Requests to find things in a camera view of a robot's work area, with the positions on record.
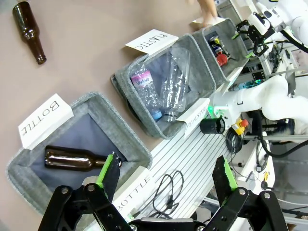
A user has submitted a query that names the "crushed red soda can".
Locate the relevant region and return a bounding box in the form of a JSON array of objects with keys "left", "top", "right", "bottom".
[{"left": 216, "top": 53, "right": 229, "bottom": 67}]

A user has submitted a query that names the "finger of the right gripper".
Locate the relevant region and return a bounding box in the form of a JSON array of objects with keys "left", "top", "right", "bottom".
[
  {"left": 231, "top": 19, "right": 253, "bottom": 40},
  {"left": 246, "top": 37, "right": 270, "bottom": 59}
]

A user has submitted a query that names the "aluminium slotted base plate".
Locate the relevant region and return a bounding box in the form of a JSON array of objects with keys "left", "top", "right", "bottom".
[{"left": 115, "top": 127, "right": 231, "bottom": 218}]

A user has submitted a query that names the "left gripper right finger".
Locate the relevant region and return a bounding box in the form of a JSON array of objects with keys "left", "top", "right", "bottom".
[{"left": 204, "top": 155, "right": 289, "bottom": 231}]

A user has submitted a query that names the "brown glass bottle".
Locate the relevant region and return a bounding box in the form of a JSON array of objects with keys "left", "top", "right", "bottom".
[
  {"left": 12, "top": 1, "right": 48, "bottom": 65},
  {"left": 44, "top": 145, "right": 123, "bottom": 172}
]

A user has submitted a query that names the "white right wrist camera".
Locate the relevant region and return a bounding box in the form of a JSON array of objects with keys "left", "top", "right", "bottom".
[{"left": 249, "top": 12, "right": 269, "bottom": 33}]

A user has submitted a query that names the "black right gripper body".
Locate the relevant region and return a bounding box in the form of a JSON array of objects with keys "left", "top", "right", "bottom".
[{"left": 248, "top": 22, "right": 275, "bottom": 41}]

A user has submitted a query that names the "thin black looped cable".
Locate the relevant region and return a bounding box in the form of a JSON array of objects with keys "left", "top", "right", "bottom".
[{"left": 153, "top": 169, "right": 185, "bottom": 213}]

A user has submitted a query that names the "grey fabric basket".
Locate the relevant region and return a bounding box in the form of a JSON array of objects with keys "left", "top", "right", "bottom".
[
  {"left": 110, "top": 33, "right": 217, "bottom": 140},
  {"left": 192, "top": 18, "right": 250, "bottom": 84},
  {"left": 6, "top": 90, "right": 154, "bottom": 216}
]

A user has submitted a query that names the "white PLASTIC paper label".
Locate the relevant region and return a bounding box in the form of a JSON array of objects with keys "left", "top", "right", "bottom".
[
  {"left": 125, "top": 29, "right": 179, "bottom": 55},
  {"left": 177, "top": 98, "right": 210, "bottom": 140}
]

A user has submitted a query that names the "clear plastic bottle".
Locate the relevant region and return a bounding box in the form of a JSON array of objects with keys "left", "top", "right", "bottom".
[{"left": 158, "top": 47, "right": 193, "bottom": 123}]

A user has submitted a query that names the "coiled black cable bundle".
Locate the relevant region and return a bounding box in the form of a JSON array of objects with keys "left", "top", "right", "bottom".
[{"left": 225, "top": 129, "right": 244, "bottom": 154}]

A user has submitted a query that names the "yellow red emergency stop button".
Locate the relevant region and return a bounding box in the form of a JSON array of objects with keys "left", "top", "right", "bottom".
[{"left": 231, "top": 117, "right": 249, "bottom": 134}]

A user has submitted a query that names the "person's left hand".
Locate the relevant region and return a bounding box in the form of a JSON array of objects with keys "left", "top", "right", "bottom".
[{"left": 197, "top": 0, "right": 218, "bottom": 27}]

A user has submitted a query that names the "white BOTTLE paper label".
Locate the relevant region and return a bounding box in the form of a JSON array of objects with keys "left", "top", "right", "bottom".
[
  {"left": 112, "top": 168, "right": 154, "bottom": 217},
  {"left": 18, "top": 93, "right": 75, "bottom": 150}
]

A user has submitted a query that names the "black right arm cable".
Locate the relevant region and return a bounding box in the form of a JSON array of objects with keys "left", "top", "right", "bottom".
[{"left": 276, "top": 24, "right": 308, "bottom": 54}]

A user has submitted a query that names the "white CAN paper label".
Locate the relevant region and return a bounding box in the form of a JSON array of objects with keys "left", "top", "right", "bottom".
[
  {"left": 189, "top": 17, "right": 226, "bottom": 31},
  {"left": 221, "top": 66, "right": 244, "bottom": 96}
]

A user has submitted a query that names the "thick black floor cable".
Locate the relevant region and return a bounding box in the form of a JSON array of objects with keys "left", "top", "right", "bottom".
[{"left": 255, "top": 134, "right": 308, "bottom": 160}]

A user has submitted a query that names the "plastic bottle with blue cap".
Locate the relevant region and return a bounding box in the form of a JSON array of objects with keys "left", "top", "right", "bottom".
[{"left": 129, "top": 64, "right": 164, "bottom": 122}]

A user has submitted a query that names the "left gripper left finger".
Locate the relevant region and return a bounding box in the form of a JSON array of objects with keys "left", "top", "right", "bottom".
[{"left": 40, "top": 152, "right": 132, "bottom": 231}]

